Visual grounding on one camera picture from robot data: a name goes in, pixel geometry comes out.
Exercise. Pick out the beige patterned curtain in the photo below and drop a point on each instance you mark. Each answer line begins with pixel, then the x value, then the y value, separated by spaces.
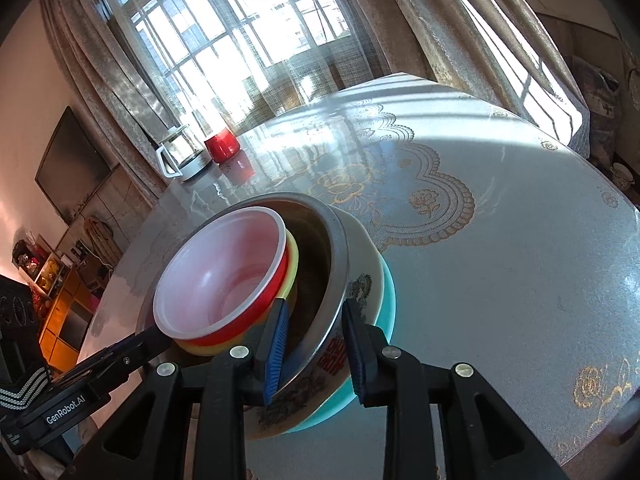
pixel 100 70
pixel 450 20

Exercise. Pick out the wall television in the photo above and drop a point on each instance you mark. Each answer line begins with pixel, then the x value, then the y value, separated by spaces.
pixel 70 170

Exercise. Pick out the yellow plastic bowl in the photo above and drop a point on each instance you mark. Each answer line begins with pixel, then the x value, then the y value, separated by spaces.
pixel 200 347

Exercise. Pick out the shelf with ornaments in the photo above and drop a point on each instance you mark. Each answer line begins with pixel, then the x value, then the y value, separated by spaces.
pixel 45 270

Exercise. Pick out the stainless steel bowl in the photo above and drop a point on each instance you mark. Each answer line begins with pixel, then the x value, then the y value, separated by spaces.
pixel 310 270

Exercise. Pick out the glass electric kettle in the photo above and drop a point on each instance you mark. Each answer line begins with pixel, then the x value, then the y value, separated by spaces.
pixel 187 152

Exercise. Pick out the person's left forearm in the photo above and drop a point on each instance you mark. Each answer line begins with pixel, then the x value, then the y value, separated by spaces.
pixel 15 340

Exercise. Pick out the red plastic bowl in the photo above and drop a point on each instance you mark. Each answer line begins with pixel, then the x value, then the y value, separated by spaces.
pixel 225 270

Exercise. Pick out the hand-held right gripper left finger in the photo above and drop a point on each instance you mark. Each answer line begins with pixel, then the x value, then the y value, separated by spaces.
pixel 274 360

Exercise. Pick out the barred window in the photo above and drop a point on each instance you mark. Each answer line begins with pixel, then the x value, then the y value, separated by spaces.
pixel 165 25

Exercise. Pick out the white patterned cup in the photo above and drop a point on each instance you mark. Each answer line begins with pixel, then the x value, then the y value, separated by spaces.
pixel 623 176

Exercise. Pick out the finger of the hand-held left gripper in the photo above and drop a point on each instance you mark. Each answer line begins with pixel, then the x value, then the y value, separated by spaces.
pixel 135 352

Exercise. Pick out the white sheer curtain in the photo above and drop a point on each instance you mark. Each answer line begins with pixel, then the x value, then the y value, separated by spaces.
pixel 300 60

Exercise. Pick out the orange wooden cabinet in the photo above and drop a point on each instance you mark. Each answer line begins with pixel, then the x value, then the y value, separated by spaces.
pixel 60 320

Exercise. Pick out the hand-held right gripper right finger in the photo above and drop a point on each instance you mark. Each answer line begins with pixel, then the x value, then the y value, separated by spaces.
pixel 356 360

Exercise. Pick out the red mug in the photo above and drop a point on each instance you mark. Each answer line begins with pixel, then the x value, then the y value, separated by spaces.
pixel 222 145

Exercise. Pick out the large white plate red print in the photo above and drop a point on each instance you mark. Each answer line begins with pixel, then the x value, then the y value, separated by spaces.
pixel 365 260

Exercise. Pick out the patterned bag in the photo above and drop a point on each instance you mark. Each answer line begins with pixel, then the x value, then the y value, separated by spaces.
pixel 600 100

